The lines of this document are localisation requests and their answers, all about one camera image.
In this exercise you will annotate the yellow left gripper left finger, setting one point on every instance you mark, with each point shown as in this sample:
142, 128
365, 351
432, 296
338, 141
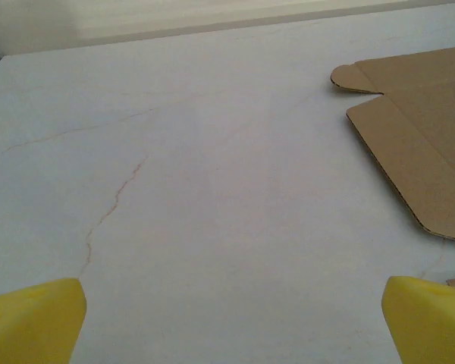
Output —
30, 322

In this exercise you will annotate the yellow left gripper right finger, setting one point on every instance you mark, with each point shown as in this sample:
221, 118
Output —
432, 326

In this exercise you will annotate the brown cardboard box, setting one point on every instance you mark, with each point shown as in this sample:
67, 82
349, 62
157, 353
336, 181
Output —
421, 125

